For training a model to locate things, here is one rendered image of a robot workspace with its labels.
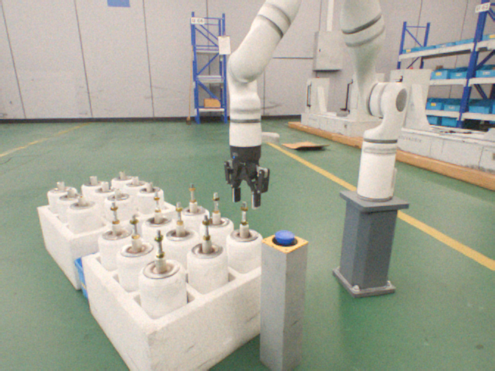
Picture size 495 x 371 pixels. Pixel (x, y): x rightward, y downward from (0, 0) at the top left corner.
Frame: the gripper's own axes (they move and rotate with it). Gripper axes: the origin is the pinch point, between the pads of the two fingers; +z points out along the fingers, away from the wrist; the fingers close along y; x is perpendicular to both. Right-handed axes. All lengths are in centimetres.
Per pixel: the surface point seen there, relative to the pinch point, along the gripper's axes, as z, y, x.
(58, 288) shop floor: 35, -52, -35
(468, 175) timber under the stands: 32, 5, 206
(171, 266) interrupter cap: 9.6, 0.0, -21.8
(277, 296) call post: 14.5, 17.9, -8.2
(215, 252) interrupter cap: 9.7, 1.4, -11.2
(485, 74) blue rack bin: -43, -72, 576
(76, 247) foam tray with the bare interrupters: 20, -46, -28
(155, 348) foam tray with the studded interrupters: 20.9, 6.6, -30.2
